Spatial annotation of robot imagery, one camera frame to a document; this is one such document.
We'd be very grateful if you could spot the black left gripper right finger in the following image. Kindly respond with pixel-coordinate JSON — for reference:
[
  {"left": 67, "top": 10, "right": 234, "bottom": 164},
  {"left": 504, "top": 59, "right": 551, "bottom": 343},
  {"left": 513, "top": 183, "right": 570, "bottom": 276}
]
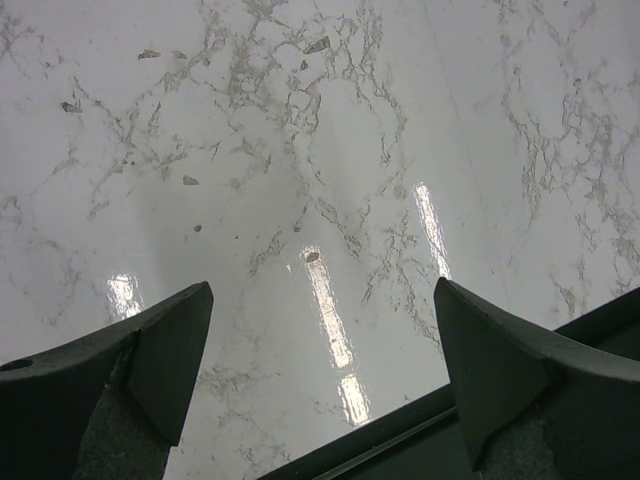
[{"left": 434, "top": 279, "right": 639, "bottom": 479}]

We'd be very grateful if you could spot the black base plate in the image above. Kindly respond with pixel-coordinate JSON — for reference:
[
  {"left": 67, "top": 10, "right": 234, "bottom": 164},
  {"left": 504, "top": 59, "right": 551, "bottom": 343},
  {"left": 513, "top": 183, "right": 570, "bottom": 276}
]
[{"left": 263, "top": 289, "right": 639, "bottom": 479}]

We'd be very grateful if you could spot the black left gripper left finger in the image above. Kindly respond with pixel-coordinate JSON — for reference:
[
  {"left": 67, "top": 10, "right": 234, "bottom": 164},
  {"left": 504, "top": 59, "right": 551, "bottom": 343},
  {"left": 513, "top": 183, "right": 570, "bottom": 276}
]
[{"left": 1, "top": 282, "right": 214, "bottom": 479}]

